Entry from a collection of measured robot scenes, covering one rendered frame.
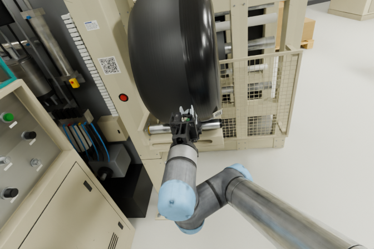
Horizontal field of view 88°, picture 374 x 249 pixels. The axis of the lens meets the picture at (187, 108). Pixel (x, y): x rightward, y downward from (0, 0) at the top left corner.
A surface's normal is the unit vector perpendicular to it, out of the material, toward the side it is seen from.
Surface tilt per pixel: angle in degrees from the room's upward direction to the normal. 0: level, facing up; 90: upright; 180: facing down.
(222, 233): 0
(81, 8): 90
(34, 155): 90
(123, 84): 90
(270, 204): 29
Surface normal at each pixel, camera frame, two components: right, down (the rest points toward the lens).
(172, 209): -0.08, 0.59
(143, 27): -0.18, -0.13
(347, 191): -0.18, -0.80
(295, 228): -0.63, -0.75
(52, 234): 0.98, -0.10
